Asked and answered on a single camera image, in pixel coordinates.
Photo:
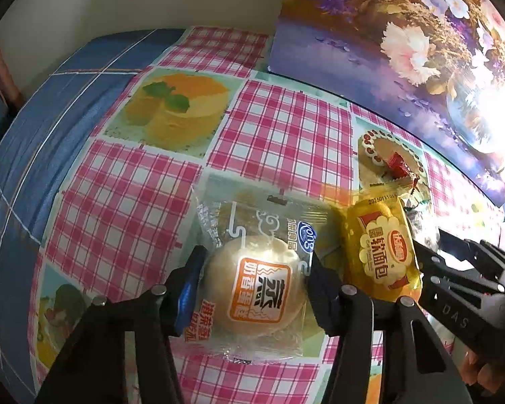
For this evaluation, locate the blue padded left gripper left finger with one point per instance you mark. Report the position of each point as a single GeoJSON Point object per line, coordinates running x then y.
{"type": "Point", "coordinates": [187, 288]}

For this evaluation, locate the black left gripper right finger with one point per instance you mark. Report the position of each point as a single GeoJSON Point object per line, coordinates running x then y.
{"type": "Point", "coordinates": [323, 285]}

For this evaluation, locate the yellow soft bread packet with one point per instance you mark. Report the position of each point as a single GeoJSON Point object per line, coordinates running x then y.
{"type": "Point", "coordinates": [380, 255]}

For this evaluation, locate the steamed cake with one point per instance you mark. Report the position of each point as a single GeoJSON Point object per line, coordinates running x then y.
{"type": "Point", "coordinates": [252, 301]}

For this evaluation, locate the checkered picture tablecloth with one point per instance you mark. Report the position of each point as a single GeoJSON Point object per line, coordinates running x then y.
{"type": "Point", "coordinates": [96, 171]}

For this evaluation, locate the floral painting canvas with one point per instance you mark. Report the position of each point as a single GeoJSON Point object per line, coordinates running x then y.
{"type": "Point", "coordinates": [436, 68]}

